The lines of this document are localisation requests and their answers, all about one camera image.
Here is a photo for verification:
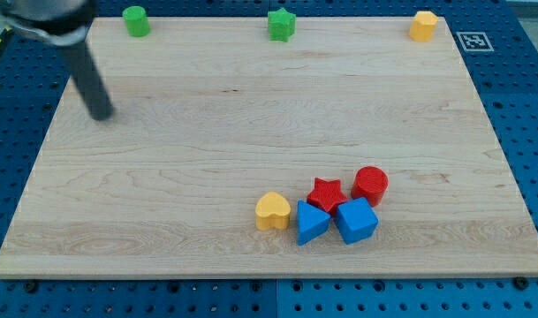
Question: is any dark grey pointer rod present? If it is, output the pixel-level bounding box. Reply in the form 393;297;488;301
57;41;114;121

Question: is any black bolt right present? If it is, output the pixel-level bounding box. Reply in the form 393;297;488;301
512;276;530;291

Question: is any yellow hexagon block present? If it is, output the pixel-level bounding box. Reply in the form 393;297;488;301
408;11;439;42

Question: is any light wooden board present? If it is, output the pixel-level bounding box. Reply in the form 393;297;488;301
0;17;538;280

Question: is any white fiducial marker tag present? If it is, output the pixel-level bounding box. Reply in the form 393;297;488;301
457;31;494;52

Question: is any blue triangle block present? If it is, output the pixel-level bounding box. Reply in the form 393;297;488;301
297;201;331;246

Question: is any blue cube block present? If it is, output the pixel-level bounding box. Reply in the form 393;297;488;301
335;197;378;245

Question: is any red cylinder block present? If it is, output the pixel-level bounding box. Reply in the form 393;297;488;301
351;166;389;207

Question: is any green star block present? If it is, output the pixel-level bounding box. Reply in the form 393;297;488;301
267;7;296;42

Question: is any black bolt left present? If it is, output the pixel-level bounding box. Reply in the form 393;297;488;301
23;280;38;294

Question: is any red star block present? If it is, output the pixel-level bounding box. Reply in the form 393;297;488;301
307;178;347;217

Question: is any yellow heart block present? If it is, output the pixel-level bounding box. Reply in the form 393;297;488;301
254;192;292;231

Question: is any black bolt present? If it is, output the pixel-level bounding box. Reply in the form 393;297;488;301
512;276;530;291
23;280;38;294

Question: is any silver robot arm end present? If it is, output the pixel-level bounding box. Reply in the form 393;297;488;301
0;0;97;47

